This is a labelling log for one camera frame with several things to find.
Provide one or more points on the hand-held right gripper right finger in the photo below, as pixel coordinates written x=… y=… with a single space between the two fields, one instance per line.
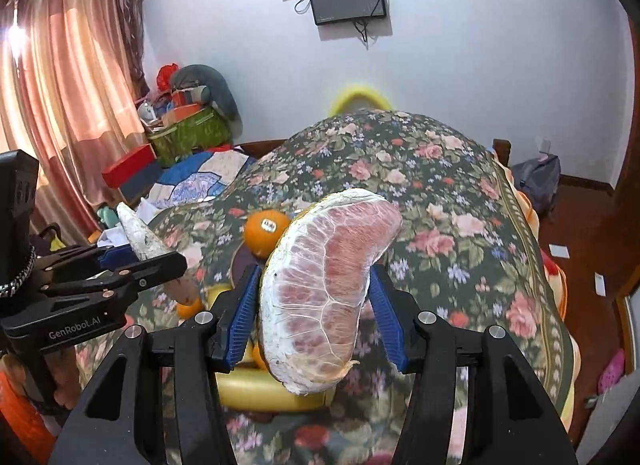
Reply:
x=384 y=317

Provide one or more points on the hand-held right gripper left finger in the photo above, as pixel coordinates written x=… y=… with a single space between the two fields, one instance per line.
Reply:
x=241 y=317

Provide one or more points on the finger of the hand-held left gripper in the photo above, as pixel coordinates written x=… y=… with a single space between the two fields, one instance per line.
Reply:
x=155 y=269
x=117 y=256

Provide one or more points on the small pomelo segment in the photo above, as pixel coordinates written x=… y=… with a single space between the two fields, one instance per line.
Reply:
x=140 y=237

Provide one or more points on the large peeled pomelo segment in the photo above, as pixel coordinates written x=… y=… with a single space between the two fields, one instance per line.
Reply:
x=320 y=290

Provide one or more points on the yellow fruit bowl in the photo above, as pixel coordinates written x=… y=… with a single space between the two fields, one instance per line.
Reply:
x=260 y=392

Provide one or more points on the small orange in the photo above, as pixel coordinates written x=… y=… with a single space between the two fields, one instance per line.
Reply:
x=258 y=357
x=191 y=309

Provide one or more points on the floral blanket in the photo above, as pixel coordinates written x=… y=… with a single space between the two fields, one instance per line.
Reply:
x=450 y=265

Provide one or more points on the orange with sticker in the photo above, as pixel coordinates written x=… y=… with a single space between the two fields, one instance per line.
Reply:
x=265 y=235

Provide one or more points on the red box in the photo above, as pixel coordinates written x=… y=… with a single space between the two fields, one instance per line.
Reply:
x=132 y=167

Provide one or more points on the orange cloth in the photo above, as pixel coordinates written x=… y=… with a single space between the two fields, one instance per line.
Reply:
x=22 y=420

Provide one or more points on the blue patchwork quilt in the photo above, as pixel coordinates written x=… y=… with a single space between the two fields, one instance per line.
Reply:
x=200 y=175

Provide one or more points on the green box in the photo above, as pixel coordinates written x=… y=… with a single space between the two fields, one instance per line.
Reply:
x=192 y=135

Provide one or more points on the pink curtain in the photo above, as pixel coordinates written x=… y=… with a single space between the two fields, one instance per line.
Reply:
x=65 y=95

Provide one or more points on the grey pillow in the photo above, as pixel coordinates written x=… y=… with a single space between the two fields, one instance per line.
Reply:
x=210 y=85

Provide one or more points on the grey backpack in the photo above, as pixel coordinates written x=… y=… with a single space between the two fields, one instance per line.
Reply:
x=537 y=185

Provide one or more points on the pink slipper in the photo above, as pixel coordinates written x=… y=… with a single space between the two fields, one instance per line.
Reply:
x=612 y=372

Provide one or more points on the wooden bed post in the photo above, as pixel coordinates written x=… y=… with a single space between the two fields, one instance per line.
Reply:
x=501 y=151

